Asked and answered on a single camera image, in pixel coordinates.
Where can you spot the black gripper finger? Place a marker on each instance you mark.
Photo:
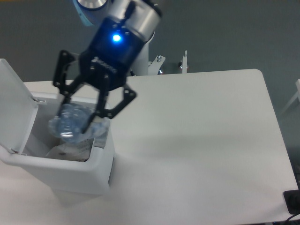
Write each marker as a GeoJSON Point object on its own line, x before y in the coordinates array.
{"type": "Point", "coordinates": [65, 60]}
{"type": "Point", "coordinates": [105, 110]}

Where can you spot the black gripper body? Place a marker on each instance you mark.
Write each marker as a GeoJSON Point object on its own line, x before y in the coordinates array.
{"type": "Point", "coordinates": [111, 52]}

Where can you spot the clear plastic water bottle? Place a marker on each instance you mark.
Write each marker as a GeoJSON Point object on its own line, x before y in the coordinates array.
{"type": "Point", "coordinates": [71, 124]}

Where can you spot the white paper wrapper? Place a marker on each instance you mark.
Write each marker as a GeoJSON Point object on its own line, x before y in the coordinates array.
{"type": "Point", "coordinates": [71, 152]}

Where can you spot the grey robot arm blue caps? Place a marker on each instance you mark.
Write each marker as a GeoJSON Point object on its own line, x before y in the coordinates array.
{"type": "Point", "coordinates": [127, 27]}

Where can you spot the white trash can lid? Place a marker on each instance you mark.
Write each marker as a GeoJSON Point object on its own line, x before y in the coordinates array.
{"type": "Point", "coordinates": [18, 109]}

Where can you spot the white trash can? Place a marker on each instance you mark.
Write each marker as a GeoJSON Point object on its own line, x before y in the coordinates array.
{"type": "Point", "coordinates": [89, 177]}

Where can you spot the white furniture leg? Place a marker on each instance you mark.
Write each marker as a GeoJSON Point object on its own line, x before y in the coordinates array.
{"type": "Point", "coordinates": [295, 97]}

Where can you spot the black device at edge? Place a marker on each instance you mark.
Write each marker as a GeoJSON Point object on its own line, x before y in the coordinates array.
{"type": "Point", "coordinates": [292, 200]}

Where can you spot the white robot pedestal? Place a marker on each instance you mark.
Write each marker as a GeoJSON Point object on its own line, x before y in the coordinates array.
{"type": "Point", "coordinates": [140, 65]}

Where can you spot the white metal base frame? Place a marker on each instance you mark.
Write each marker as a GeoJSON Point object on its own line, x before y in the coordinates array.
{"type": "Point", "coordinates": [160, 66]}

